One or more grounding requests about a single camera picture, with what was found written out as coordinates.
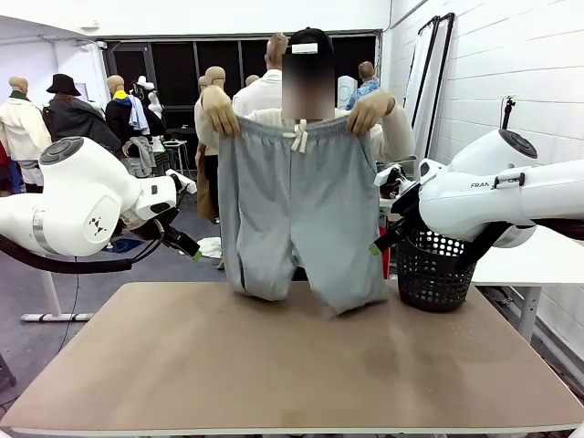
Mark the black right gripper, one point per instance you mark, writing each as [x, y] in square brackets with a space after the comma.
[408, 205]

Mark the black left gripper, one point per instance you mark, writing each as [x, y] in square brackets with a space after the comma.
[157, 226]

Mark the grey sweat shorts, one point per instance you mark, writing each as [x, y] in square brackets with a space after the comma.
[296, 205]

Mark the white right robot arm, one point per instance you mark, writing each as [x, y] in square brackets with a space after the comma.
[479, 201]

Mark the person's left forearm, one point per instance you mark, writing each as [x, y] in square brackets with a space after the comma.
[399, 132]

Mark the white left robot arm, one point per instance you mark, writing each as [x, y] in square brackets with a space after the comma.
[68, 205]

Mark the person's left hand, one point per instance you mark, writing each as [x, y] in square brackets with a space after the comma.
[372, 111]

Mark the person's right hand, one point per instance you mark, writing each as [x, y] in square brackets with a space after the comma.
[221, 111]

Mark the white cloth on floor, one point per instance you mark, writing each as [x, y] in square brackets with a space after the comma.
[211, 248]

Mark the red bin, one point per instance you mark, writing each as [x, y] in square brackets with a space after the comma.
[387, 267]

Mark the black perforated plastic basket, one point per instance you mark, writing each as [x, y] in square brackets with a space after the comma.
[433, 278]

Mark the grey hanging jacket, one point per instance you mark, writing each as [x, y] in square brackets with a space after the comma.
[143, 155]

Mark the white small stool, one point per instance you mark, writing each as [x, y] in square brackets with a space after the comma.
[175, 145]

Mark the light blue shirt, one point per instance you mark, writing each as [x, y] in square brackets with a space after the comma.
[138, 114]

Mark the white desk with T-leg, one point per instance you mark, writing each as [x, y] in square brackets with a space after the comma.
[55, 301]

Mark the mannequin with yellow collar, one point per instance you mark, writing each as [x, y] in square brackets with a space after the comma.
[116, 114]

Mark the person in cream cardigan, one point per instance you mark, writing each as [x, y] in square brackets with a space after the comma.
[264, 116]

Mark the mannequin in blue floral shirt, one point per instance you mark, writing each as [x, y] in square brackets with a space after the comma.
[365, 86]

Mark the large white desk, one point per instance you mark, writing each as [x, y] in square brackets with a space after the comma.
[538, 264]

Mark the black framed white panel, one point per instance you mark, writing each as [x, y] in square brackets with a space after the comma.
[422, 82]
[440, 82]

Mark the mannequin in yellow top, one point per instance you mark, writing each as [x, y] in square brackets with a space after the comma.
[202, 83]

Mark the bare tan mannequin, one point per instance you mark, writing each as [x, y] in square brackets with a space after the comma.
[215, 77]

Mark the mannequin in white shirt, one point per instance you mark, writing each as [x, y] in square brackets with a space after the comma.
[262, 91]

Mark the black tripod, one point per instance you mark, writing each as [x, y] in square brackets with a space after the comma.
[507, 111]

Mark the small tan mannequin head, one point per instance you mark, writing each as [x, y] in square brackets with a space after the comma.
[252, 80]

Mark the black bucket hat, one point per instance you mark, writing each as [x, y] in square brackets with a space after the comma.
[64, 84]

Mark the mannequin in cream coat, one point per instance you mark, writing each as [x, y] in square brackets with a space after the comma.
[20, 123]

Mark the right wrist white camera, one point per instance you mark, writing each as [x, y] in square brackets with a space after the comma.
[381, 175]

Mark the wrist white camera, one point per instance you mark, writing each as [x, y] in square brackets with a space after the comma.
[182, 182]
[381, 175]

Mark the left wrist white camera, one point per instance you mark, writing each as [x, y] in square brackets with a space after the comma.
[182, 182]

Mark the white head-mounted camera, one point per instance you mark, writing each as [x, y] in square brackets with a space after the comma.
[305, 48]

